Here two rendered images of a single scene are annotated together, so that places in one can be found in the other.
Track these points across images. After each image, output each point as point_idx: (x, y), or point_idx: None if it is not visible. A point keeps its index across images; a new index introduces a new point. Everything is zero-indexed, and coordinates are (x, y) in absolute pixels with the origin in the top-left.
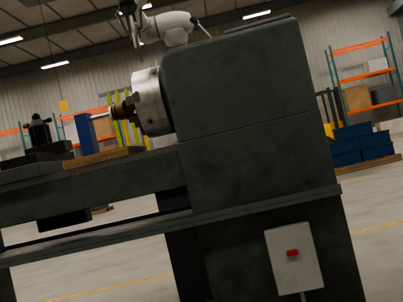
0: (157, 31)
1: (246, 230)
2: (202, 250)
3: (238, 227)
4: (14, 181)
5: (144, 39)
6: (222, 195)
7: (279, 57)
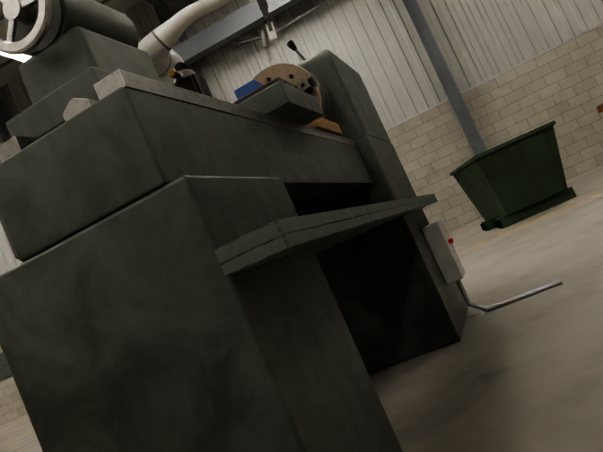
0: (170, 60)
1: (417, 228)
2: (415, 241)
3: (415, 224)
4: (310, 109)
5: (155, 64)
6: (398, 192)
7: (367, 96)
